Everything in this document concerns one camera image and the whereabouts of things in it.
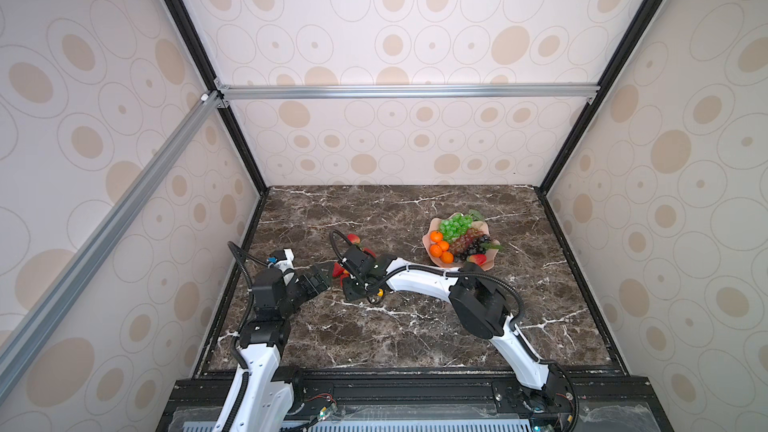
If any pink scalloped fruit bowl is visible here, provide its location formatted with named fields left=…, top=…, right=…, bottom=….
left=423, top=210, right=502, bottom=270

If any green grape bunch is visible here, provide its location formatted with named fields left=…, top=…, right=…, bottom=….
left=438, top=209, right=485, bottom=243

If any red grape bunch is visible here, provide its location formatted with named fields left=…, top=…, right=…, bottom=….
left=449, top=227, right=485, bottom=257

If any black grape bunch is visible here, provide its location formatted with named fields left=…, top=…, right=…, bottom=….
left=453, top=234, right=501, bottom=262

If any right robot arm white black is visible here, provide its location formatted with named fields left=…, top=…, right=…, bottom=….
left=329, top=229, right=579, bottom=431

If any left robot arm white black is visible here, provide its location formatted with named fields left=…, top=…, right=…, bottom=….
left=213, top=242, right=330, bottom=431

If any strawberry far with leaves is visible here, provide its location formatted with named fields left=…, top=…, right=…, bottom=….
left=346, top=234, right=361, bottom=246

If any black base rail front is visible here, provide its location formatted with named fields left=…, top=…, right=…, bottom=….
left=154, top=368, right=676, bottom=432

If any horizontal aluminium rail back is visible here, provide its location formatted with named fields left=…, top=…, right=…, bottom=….
left=219, top=82, right=600, bottom=102

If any diagonal aluminium rail left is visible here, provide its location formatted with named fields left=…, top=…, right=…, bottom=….
left=1, top=90, right=223, bottom=401

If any black frame post left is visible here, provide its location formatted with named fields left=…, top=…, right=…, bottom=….
left=163, top=0, right=269, bottom=196

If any black frame post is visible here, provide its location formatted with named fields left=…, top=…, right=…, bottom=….
left=163, top=0, right=269, bottom=196
left=536, top=0, right=664, bottom=198

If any black frame post right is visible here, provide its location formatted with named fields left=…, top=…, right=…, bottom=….
left=536, top=0, right=664, bottom=198

